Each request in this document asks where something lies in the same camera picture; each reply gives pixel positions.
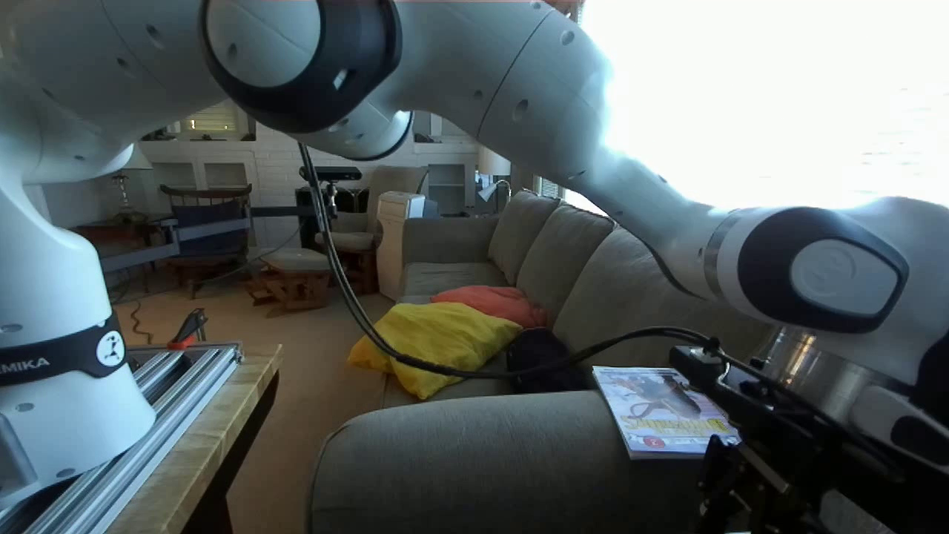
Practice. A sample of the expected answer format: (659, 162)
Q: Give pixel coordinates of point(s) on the aluminium rail base plate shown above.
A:
(168, 395)

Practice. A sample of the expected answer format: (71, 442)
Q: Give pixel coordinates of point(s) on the magazine with colourful cover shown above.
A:
(657, 417)

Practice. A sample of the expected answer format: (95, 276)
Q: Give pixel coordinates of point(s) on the dark blue roll bag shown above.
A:
(544, 358)

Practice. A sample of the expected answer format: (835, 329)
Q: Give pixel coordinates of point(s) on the orange cushion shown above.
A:
(493, 300)

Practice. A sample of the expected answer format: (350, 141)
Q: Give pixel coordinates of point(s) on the wooden footstool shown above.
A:
(291, 276)

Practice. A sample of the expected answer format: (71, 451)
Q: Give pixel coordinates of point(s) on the yellow cloth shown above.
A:
(435, 341)

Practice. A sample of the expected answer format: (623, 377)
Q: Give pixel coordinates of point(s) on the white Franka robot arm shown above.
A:
(493, 77)

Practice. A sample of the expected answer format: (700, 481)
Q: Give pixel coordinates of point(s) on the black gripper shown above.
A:
(862, 490)

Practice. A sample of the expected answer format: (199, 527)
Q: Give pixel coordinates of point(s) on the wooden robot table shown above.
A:
(212, 433)

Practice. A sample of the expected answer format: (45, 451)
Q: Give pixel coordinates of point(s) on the grey fabric sofa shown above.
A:
(493, 464)

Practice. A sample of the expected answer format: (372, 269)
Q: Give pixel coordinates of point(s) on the grey armchair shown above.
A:
(435, 246)

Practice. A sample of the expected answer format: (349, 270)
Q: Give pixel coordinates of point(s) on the dark frame blue chair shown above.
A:
(209, 233)

